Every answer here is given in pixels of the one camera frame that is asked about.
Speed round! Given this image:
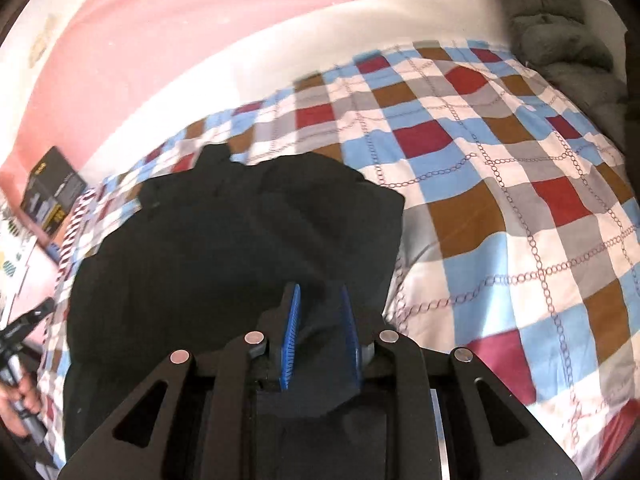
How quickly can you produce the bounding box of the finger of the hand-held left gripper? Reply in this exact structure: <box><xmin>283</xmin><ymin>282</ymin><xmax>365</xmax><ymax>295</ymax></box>
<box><xmin>14</xmin><ymin>298</ymin><xmax>55</xmax><ymax>333</ymax></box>

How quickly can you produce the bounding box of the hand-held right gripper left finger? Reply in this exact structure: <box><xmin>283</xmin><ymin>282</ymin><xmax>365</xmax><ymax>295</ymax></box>
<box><xmin>57</xmin><ymin>282</ymin><xmax>302</xmax><ymax>480</ymax></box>

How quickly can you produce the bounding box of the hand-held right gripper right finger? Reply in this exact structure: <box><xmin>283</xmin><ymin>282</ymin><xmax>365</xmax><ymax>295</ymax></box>
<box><xmin>341</xmin><ymin>285</ymin><xmax>584</xmax><ymax>480</ymax></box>

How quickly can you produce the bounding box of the black garment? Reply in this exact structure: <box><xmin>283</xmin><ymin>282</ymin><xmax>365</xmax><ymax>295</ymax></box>
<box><xmin>63</xmin><ymin>143</ymin><xmax>406</xmax><ymax>480</ymax></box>

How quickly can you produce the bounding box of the person's left hand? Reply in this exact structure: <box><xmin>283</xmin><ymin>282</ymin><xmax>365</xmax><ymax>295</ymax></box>
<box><xmin>0</xmin><ymin>372</ymin><xmax>43</xmax><ymax>438</ymax></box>

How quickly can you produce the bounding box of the white patterned paper sheet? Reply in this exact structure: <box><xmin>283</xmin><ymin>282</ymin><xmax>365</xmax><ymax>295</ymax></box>
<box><xmin>0</xmin><ymin>212</ymin><xmax>38</xmax><ymax>326</ymax></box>

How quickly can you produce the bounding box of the black cardboard box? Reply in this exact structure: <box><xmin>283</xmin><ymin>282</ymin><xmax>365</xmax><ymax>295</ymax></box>
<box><xmin>20</xmin><ymin>146</ymin><xmax>86</xmax><ymax>238</ymax></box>

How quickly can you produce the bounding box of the checked bed blanket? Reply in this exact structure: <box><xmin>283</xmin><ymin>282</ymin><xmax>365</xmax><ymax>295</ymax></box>
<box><xmin>37</xmin><ymin>40</ymin><xmax>632</xmax><ymax>476</ymax></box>

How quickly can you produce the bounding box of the grey quilted blanket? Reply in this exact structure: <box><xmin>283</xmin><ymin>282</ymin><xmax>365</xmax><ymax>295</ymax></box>
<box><xmin>497</xmin><ymin>0</ymin><xmax>630</xmax><ymax>141</ymax></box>

